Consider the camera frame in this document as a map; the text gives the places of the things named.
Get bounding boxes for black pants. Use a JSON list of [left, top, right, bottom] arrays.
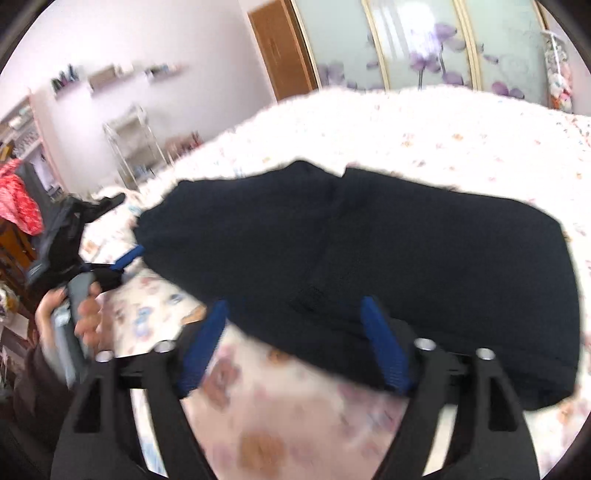
[[134, 161, 580, 410]]

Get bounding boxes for dark sleeved left forearm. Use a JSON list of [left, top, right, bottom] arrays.
[[12, 341, 74, 452]]

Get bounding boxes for person's left hand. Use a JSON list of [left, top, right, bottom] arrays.
[[34, 281, 116, 358]]

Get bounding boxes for red patterned cloth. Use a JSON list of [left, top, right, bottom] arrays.
[[0, 159, 43, 236]]

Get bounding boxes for white metal rack trolley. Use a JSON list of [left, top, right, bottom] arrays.
[[103, 104, 168, 190]]

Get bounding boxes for pink white bookshelf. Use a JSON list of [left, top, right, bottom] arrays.
[[1, 93, 63, 199]]

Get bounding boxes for floral cartoon bed sheet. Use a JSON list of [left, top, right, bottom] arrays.
[[65, 86, 590, 479]]

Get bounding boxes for brown wooden wardrobe side panel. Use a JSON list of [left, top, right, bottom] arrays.
[[249, 0, 318, 101]]

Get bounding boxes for hanging plush toy organizer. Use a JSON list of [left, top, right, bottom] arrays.
[[542, 30, 573, 114]]

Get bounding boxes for glass sliding wardrobe floral doors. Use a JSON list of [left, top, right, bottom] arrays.
[[294, 0, 548, 105]]

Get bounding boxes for white wall shelf box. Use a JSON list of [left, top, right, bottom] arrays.
[[50, 64, 87, 99], [87, 65, 135, 93], [144, 63, 182, 82]]

